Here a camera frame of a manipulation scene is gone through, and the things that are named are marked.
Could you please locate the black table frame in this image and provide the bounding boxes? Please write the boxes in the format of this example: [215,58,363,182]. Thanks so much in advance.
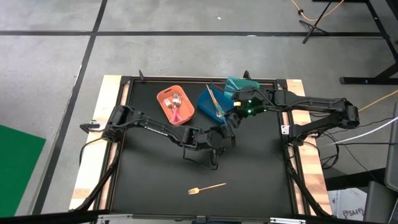
[70,70,333,224]

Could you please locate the green floor mat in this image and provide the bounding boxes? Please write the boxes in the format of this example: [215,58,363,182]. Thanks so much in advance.
[0,124,47,218]

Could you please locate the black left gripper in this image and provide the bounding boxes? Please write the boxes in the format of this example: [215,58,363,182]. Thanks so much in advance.
[205,123,237,151]

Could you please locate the white printed cardboard box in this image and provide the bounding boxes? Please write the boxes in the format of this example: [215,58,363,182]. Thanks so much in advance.
[328,188,368,222]

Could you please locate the black desk legs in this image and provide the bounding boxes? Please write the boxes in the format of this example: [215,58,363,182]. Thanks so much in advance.
[312,0,398,85]

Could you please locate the teal plastic bin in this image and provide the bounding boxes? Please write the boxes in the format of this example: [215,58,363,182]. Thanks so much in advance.
[223,77,261,95]

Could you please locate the yellow hanging cable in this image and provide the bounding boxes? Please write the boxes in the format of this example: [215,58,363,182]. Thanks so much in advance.
[357,89,398,113]
[290,0,346,22]

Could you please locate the blue plastic bin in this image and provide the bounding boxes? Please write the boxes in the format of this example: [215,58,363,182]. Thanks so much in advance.
[197,86,236,125]

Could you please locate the wooden side board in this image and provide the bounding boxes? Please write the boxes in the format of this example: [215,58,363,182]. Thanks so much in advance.
[68,74,130,211]
[281,79,333,215]

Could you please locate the white cable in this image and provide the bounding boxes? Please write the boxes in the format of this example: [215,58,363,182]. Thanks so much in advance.
[320,116,398,147]

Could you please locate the grey chair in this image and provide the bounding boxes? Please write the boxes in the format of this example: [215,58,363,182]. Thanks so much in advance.
[363,102,398,224]

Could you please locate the black tripod stand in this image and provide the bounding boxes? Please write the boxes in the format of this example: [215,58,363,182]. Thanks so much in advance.
[298,0,335,44]

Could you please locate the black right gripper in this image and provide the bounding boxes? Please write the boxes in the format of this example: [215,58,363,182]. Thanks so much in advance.
[222,104,250,129]

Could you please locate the gold fork tines edge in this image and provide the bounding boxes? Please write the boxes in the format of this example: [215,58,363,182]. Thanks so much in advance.
[205,84,222,118]

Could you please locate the orange plastic bin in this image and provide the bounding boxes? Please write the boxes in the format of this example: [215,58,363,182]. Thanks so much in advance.
[156,85,195,126]

